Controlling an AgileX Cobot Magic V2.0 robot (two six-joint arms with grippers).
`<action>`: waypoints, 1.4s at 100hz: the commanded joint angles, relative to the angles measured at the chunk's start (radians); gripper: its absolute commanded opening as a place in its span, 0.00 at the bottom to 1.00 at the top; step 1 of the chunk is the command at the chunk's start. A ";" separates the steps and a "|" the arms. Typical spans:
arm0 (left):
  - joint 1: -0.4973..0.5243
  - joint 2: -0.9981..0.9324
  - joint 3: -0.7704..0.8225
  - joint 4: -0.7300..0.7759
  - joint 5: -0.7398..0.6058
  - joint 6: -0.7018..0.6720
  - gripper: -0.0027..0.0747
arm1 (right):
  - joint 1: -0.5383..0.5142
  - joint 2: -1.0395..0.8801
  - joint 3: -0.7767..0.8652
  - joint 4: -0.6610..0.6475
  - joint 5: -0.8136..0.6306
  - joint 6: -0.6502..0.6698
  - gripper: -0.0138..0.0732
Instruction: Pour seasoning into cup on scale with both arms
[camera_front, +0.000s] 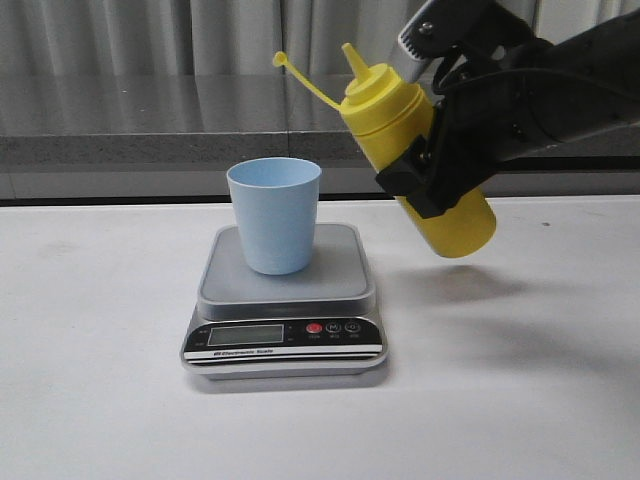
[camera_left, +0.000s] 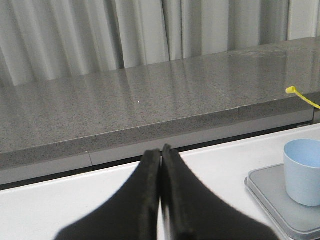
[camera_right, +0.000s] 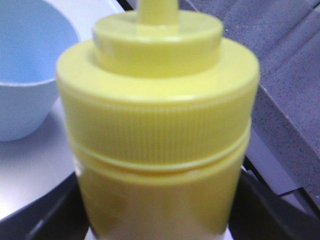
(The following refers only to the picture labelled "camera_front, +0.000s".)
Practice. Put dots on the light blue plastic cup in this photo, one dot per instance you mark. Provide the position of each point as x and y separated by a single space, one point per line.
275 206

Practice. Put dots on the yellow squeeze bottle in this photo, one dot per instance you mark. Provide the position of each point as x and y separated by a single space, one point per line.
387 116

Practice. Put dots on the silver electronic kitchen scale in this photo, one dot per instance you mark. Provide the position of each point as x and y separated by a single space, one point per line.
322 320

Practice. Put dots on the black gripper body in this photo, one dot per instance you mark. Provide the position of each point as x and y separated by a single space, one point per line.
480 78

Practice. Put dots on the grey curtain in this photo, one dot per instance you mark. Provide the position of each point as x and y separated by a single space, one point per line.
122 38

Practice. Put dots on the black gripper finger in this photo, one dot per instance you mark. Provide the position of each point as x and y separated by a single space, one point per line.
428 173

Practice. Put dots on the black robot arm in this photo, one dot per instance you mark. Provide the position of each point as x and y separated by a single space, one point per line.
583 86

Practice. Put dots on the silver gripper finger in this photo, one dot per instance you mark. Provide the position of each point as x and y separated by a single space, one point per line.
410 58

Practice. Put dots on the grey stone counter ledge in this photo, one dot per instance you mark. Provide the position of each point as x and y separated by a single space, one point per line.
147 139

